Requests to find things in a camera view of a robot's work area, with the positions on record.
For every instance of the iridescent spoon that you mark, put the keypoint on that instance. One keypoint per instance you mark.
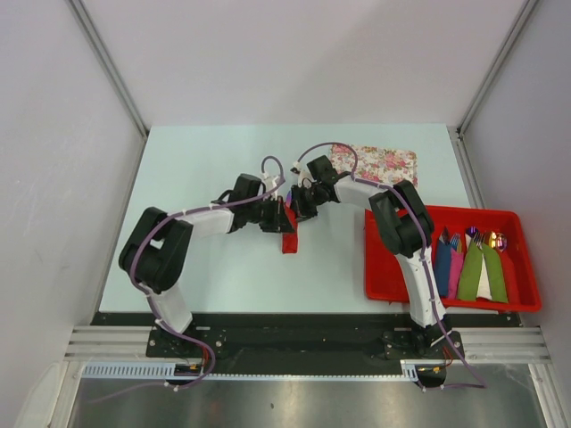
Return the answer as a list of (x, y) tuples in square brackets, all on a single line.
[(496, 240)]

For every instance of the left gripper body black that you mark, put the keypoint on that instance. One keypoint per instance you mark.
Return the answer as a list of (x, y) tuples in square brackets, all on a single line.
[(268, 218)]

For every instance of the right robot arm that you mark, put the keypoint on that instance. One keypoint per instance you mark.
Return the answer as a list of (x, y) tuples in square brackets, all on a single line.
[(405, 229)]

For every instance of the pink napkin roll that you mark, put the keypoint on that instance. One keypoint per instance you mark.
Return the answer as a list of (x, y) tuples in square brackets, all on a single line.
[(456, 265)]

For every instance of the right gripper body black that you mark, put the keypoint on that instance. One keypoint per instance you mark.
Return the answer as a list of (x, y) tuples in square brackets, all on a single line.
[(312, 197)]

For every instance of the red paper napkin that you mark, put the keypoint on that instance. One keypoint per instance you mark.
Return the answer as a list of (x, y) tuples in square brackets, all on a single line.
[(290, 240)]

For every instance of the floral cloth mat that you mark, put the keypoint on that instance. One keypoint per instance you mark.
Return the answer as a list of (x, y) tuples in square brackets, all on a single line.
[(387, 166)]

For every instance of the white napkin roll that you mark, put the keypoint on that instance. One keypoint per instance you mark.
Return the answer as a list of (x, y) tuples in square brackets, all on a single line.
[(483, 289)]

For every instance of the blue napkin roll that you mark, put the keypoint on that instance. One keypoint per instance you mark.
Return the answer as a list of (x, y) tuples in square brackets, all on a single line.
[(442, 263)]

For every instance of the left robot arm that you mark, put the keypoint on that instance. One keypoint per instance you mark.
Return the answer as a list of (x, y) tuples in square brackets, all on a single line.
[(155, 253)]

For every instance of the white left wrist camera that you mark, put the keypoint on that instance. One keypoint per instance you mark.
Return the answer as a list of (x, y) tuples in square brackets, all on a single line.
[(271, 181)]

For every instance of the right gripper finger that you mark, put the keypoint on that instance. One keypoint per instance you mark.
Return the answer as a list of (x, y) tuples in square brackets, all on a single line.
[(296, 204), (301, 216)]

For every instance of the red plastic bin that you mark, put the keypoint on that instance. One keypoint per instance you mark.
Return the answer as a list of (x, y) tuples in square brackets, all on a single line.
[(518, 272)]

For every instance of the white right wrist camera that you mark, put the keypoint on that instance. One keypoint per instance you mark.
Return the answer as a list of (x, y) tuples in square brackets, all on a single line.
[(300, 172)]

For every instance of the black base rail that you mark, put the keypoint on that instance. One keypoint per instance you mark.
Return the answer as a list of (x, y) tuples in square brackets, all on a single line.
[(308, 344)]

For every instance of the green napkin roll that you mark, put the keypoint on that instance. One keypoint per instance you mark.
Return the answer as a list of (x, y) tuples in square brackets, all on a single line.
[(495, 275), (470, 274)]

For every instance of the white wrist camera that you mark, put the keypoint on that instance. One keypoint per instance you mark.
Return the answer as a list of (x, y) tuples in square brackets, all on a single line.
[(300, 172), (271, 181)]

